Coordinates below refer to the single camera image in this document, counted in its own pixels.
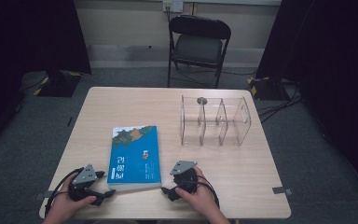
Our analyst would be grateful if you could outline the hand-held gripper cable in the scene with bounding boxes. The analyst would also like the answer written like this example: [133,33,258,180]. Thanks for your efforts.
[44,167,85,217]
[195,175,221,210]

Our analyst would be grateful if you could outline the white wall socket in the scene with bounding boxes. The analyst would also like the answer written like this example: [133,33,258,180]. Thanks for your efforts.
[162,0,185,14]

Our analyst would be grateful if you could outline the person's left hand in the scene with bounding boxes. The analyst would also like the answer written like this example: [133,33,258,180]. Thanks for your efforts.
[48,172,97,218]

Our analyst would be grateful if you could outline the black floor cables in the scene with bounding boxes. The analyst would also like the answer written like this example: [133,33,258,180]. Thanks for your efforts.
[256,82,303,123]

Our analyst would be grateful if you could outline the person's right hand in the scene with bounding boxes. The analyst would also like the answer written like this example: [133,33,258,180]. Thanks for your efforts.
[175,166,222,220]

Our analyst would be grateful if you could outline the blue book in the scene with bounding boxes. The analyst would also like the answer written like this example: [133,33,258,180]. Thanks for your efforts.
[106,125,162,191]

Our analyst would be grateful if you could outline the right hand-held gripper cable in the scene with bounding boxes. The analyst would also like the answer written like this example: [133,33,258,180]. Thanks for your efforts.
[195,175,221,210]

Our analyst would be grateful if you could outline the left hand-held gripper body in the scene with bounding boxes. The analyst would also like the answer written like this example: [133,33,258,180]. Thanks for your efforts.
[68,163,99,202]

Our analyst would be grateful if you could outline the black folding chair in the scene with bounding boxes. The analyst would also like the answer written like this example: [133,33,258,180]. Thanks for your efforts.
[167,14,232,90]

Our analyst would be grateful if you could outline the grey tape strip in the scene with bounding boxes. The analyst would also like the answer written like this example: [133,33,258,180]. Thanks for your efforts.
[271,186,294,196]
[34,189,60,202]

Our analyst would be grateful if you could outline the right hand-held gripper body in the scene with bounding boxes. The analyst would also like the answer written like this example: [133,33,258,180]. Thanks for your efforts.
[170,160,200,194]

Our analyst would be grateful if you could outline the clear acrylic book rack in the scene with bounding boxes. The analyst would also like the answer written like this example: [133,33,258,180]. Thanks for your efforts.
[180,94,253,147]

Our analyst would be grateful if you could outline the left hand-held gripper cable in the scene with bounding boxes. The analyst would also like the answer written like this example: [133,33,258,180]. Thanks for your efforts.
[44,167,85,217]

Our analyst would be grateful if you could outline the black curtain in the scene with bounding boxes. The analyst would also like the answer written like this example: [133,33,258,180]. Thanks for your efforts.
[255,0,358,200]
[0,0,92,157]

